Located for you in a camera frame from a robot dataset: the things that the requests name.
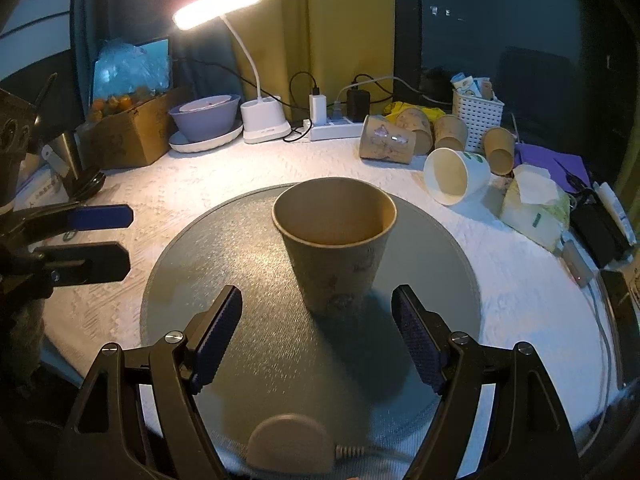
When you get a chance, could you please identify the purple cloth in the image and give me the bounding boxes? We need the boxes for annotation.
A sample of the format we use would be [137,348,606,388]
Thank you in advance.
[515,142,593,193]

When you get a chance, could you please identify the white plate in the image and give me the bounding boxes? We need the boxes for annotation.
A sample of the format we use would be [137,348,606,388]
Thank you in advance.
[168,120,244,154]

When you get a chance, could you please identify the blue plastic bag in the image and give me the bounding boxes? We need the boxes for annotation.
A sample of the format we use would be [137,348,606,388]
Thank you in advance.
[92,37,173,111]

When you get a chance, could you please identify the silver metal holder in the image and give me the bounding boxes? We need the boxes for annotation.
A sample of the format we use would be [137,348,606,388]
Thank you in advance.
[42,130,107,200]

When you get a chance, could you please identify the purple bowl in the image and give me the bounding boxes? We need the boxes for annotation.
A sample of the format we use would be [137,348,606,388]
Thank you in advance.
[168,94,242,143]

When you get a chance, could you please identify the white plastic basket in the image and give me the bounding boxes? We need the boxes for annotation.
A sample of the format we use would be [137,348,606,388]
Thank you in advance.
[452,87,506,142]

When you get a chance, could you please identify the tissue pack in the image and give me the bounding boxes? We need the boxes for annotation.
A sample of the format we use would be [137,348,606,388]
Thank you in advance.
[500,164,572,253]

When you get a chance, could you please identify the white tube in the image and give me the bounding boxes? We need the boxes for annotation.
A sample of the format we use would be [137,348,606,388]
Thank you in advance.
[595,182,638,247]

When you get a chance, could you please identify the black chair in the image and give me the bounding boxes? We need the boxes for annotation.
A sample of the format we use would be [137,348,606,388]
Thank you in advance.
[500,46,574,111]

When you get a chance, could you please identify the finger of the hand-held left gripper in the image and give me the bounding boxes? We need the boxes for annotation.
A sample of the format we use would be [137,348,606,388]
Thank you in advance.
[9,202,134,234]
[29,241,132,287]

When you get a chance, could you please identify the white puck cable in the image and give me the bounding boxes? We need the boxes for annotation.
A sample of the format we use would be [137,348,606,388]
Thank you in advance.
[334,443,418,462]

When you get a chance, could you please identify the white power bank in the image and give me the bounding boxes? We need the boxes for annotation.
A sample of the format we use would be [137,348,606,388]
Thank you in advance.
[560,232,597,288]

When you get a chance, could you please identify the white desk lamp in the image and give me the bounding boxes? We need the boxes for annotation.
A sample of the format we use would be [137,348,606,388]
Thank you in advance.
[172,0,292,144]

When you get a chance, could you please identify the black phone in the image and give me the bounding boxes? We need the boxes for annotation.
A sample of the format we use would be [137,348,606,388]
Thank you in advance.
[600,265,640,333]

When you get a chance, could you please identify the black pouch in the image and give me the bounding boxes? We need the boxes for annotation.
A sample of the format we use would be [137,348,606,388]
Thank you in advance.
[570,199,632,268]

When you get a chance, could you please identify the black cable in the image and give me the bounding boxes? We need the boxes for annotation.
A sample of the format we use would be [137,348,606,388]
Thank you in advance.
[172,57,321,143]

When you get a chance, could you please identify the white power strip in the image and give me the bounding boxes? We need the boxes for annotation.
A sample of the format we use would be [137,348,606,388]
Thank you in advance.
[303,116,368,142]

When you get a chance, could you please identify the brown printed paper cup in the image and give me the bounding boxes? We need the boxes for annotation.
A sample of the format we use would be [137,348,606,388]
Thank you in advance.
[359,115,417,164]

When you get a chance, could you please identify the round grey tray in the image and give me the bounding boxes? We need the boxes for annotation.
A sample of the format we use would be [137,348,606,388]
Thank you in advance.
[140,183,483,461]

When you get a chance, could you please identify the round white puck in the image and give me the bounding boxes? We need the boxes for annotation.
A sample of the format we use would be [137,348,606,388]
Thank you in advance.
[248,414,333,475]

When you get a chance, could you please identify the teal curtain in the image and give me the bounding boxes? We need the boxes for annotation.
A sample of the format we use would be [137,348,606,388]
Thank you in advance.
[70,0,251,126]

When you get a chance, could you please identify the white paper cup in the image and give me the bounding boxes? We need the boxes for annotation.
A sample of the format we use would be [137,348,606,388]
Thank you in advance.
[423,147,492,207]

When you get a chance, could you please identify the cardboard box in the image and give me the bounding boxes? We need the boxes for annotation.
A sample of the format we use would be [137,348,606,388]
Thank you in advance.
[80,85,196,170]

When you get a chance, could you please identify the yellow cloth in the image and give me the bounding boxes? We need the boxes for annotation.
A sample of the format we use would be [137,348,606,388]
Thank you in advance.
[384,101,453,122]

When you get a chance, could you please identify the yellow curtain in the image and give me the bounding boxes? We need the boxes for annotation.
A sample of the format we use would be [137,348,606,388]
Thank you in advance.
[230,0,398,126]

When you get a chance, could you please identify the packets in basket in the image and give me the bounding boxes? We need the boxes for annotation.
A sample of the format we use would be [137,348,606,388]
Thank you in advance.
[450,73,497,102]

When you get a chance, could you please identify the pile of oranges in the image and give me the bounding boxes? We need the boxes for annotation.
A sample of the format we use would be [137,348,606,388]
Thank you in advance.
[89,89,167,122]

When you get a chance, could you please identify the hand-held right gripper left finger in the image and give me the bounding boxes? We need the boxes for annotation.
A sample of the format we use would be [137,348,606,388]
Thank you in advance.
[52,285,244,480]

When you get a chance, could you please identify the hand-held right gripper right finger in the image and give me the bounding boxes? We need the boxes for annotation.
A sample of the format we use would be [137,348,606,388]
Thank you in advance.
[391,284,583,480]

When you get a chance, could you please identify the black charger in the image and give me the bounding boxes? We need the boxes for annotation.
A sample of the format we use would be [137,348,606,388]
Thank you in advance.
[346,90,372,122]

